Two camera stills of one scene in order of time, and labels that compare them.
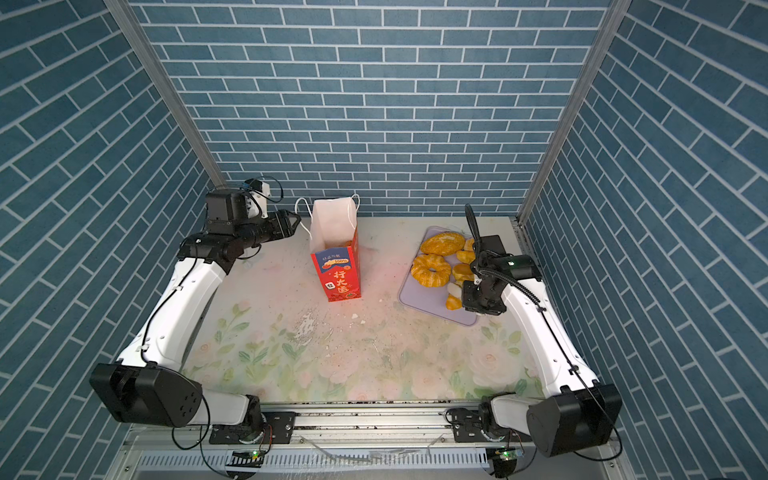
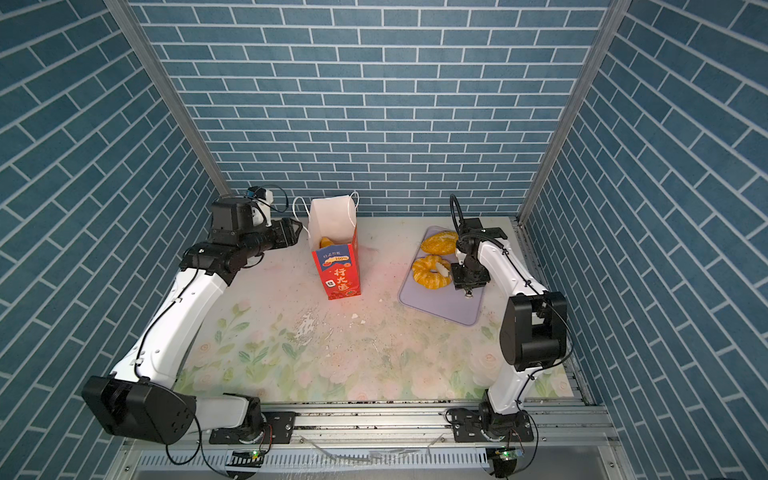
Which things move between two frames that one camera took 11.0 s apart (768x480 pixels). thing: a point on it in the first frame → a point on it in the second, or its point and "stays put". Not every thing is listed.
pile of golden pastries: (443, 244) stays put
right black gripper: (469, 302) → (460, 281)
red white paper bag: (335, 247) stays put
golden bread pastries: (431, 270) stays put
